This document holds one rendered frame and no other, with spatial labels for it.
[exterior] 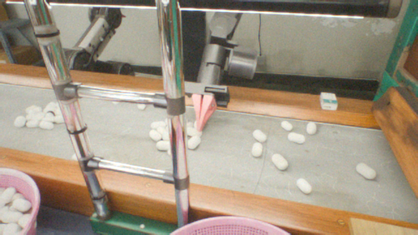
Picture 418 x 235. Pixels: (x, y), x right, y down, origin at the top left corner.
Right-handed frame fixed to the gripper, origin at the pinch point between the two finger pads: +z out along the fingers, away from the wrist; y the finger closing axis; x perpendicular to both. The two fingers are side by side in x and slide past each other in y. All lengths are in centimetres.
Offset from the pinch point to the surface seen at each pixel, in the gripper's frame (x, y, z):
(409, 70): 6, 45, -23
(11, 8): 133, -256, -130
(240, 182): -3.9, 10.9, 10.3
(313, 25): 152, 43, -146
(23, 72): 15, -69, -14
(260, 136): 3.5, 13.2, -0.9
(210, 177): -4.0, 5.2, 10.5
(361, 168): -0.1, 33.2, 3.4
